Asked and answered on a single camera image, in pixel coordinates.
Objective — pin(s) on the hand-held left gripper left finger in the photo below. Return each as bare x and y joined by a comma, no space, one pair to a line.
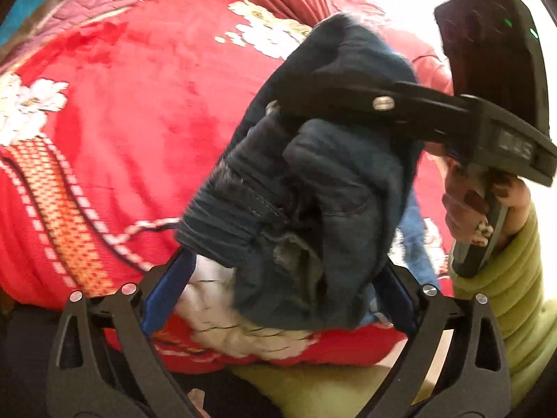
167,289

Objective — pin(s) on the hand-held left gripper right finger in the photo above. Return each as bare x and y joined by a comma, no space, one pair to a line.
398,296

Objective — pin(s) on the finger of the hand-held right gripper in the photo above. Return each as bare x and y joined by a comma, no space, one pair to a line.
383,102

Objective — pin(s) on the blue denim pants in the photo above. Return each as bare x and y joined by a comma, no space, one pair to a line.
322,191

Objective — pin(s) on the person's right forearm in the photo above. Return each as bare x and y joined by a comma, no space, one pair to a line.
518,296

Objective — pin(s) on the green fleece garment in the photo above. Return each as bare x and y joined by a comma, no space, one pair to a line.
322,392

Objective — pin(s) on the red floral blanket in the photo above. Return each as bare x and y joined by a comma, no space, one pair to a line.
130,139

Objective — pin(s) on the pink quilted cloth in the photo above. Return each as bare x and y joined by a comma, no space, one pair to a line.
100,13

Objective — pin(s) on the striped towel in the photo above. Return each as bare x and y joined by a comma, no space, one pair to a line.
39,0

